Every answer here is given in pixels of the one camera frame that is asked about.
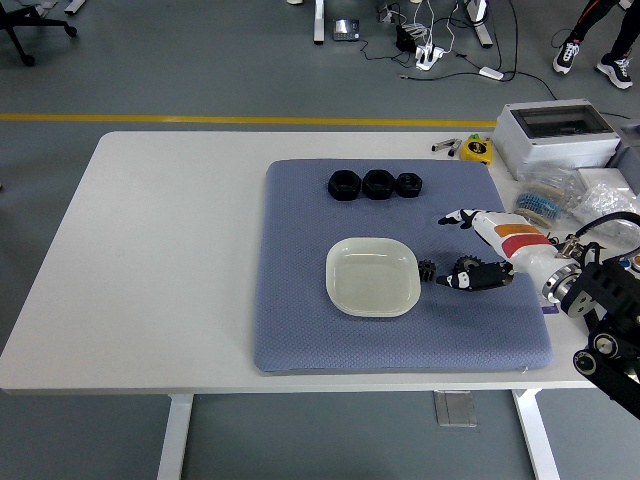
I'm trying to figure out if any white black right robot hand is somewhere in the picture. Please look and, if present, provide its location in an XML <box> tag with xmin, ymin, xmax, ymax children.
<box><xmin>435</xmin><ymin>208</ymin><xmax>567</xmax><ymax>292</ymax></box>

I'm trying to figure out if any flat white box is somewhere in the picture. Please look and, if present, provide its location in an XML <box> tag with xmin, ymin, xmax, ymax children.
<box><xmin>577</xmin><ymin>167</ymin><xmax>640</xmax><ymax>197</ymax></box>

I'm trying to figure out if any small black hex nut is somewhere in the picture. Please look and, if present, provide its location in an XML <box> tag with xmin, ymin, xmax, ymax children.
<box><xmin>396</xmin><ymin>171</ymin><xmax>425</xmax><ymax>199</ymax></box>

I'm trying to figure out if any large black hex nut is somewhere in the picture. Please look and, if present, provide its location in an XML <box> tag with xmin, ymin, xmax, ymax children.
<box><xmin>362</xmin><ymin>169</ymin><xmax>397</xmax><ymax>201</ymax></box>
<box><xmin>327</xmin><ymin>169</ymin><xmax>362</xmax><ymax>202</ymax></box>

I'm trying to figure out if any bag of blue resistors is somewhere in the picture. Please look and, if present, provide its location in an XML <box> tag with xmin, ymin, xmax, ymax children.
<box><xmin>513</xmin><ymin>167</ymin><xmax>587</xmax><ymax>229</ymax></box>

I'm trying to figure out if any yellow tape measure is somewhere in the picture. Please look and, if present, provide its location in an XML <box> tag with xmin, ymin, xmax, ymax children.
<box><xmin>460</xmin><ymin>133</ymin><xmax>494</xmax><ymax>165</ymax></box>

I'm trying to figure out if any white square dish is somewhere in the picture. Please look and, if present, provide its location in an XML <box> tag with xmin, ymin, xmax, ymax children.
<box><xmin>325</xmin><ymin>237</ymin><xmax>421</xmax><ymax>319</ymax></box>

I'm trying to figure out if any grey metal case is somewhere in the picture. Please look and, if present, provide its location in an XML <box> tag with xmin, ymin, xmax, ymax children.
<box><xmin>606</xmin><ymin>122</ymin><xmax>640</xmax><ymax>171</ymax></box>

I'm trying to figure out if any blue-grey padded mat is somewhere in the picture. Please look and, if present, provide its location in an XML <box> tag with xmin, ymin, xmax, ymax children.
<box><xmin>252</xmin><ymin>158</ymin><xmax>555</xmax><ymax>374</ymax></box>

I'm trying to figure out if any metal floor plate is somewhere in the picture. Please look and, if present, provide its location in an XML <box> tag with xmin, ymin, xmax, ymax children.
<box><xmin>433</xmin><ymin>390</ymin><xmax>478</xmax><ymax>428</ymax></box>

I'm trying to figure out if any white power strip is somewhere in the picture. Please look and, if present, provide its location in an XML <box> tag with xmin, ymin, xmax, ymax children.
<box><xmin>415</xmin><ymin>44</ymin><xmax>448</xmax><ymax>71</ymax></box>

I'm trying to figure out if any white desk leg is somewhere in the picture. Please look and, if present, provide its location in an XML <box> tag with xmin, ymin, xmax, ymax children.
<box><xmin>312</xmin><ymin>0</ymin><xmax>326</xmax><ymax>46</ymax></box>
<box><xmin>467</xmin><ymin>0</ymin><xmax>495</xmax><ymax>50</ymax></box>

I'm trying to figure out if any person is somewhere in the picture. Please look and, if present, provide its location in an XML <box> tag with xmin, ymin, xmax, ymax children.
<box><xmin>551</xmin><ymin>0</ymin><xmax>640</xmax><ymax>91</ymax></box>

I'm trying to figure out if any black power adapter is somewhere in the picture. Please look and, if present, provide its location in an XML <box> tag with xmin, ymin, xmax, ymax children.
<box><xmin>395</xmin><ymin>24</ymin><xmax>419</xmax><ymax>53</ymax></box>

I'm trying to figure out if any black desk phone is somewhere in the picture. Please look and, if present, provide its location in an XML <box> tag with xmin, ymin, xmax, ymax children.
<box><xmin>332</xmin><ymin>18</ymin><xmax>361</xmax><ymax>42</ymax></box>

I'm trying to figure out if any white table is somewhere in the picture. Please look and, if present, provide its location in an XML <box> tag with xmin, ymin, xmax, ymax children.
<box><xmin>0</xmin><ymin>130</ymin><xmax>609</xmax><ymax>480</ymax></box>

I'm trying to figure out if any black office chair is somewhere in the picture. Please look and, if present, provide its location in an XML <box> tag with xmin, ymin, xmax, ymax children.
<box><xmin>0</xmin><ymin>0</ymin><xmax>79</xmax><ymax>68</ymax></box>

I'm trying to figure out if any grey electrical enclosure box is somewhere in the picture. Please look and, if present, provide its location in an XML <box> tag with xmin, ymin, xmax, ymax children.
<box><xmin>492</xmin><ymin>98</ymin><xmax>623</xmax><ymax>181</ymax></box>

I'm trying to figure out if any black floor cable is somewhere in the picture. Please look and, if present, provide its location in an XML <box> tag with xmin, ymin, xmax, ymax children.
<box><xmin>398</xmin><ymin>69</ymin><xmax>558</xmax><ymax>101</ymax></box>

